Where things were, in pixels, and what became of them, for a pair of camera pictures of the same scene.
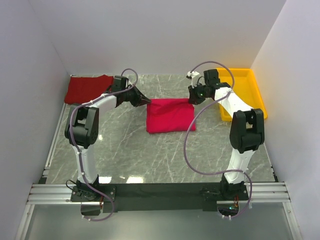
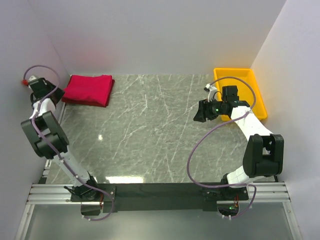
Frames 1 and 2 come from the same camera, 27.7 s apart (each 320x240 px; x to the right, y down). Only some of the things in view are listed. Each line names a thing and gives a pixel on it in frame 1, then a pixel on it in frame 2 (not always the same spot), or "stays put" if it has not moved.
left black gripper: x=140 y=99 → x=59 y=93
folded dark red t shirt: x=82 y=90 stays put
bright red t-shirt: x=165 y=115 → x=95 y=90
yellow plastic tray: x=245 y=86 stays put
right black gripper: x=193 y=99 → x=204 y=111
